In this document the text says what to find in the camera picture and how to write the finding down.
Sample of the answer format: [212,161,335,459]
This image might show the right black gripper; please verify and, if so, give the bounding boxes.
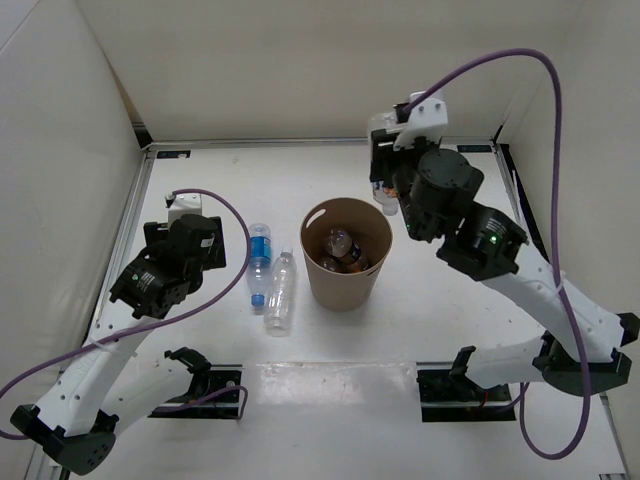
[371,130,444,241]

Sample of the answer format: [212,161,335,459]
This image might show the orange blue label bottle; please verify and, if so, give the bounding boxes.
[367,111,399,216]

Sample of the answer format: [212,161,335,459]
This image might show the black label plastic bottle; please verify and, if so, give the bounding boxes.
[322,228,370,273]

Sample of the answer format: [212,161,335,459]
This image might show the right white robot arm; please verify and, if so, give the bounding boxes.
[369,129,639,400]

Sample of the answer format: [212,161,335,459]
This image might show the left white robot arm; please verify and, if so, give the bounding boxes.
[11,214,226,476]

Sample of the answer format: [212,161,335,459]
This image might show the brown round waste bin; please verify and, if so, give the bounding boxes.
[300,198,393,312]

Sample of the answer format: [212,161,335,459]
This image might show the crushed bottles inside bin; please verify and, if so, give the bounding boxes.
[319,255,370,274]

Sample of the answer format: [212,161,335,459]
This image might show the blue label plastic bottle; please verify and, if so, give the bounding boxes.
[246,223,272,310]

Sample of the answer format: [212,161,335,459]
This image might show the clear plastic bottle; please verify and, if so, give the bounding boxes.
[263,247,297,336]

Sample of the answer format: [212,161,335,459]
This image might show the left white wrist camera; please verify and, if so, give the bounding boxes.
[165,193,202,226]

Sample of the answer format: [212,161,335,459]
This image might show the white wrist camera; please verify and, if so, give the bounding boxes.
[393,89,448,151]
[165,193,202,226]

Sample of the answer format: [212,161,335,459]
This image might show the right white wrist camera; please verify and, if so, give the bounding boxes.
[393,89,448,151]

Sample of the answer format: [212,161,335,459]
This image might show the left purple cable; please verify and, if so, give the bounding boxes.
[0,188,251,442]

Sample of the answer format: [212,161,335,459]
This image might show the purple cable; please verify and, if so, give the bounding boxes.
[0,188,251,442]
[404,48,592,460]

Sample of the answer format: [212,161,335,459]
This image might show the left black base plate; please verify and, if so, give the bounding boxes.
[149,364,248,420]

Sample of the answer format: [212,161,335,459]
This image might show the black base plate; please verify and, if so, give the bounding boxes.
[149,364,248,420]
[416,369,516,423]

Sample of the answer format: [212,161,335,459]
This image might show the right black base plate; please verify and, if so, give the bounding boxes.
[416,369,516,423]

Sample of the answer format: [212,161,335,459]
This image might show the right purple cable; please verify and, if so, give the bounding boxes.
[404,48,592,460]

